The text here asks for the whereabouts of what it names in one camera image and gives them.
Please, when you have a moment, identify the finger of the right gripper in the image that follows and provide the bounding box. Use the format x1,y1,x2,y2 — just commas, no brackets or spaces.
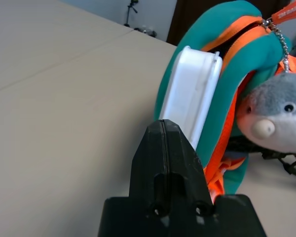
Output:
228,137,282,161

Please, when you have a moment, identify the dark brown door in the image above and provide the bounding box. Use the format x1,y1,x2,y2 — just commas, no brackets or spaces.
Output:
166,0,205,47

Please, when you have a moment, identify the grey plush shark keychain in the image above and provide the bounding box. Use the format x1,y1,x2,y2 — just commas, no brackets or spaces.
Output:
236,14,296,154

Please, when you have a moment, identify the black tripod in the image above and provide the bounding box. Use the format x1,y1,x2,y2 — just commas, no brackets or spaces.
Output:
123,0,139,27

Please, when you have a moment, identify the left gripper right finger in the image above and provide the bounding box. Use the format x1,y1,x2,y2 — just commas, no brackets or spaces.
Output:
164,119,214,216

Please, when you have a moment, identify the orange and teal backpack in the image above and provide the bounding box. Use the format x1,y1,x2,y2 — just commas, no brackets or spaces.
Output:
154,0,296,198

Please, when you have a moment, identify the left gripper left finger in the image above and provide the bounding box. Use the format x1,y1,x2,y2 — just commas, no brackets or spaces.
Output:
129,119,168,216

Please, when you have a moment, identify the white pencil case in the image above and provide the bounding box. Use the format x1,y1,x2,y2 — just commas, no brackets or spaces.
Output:
160,45,223,151

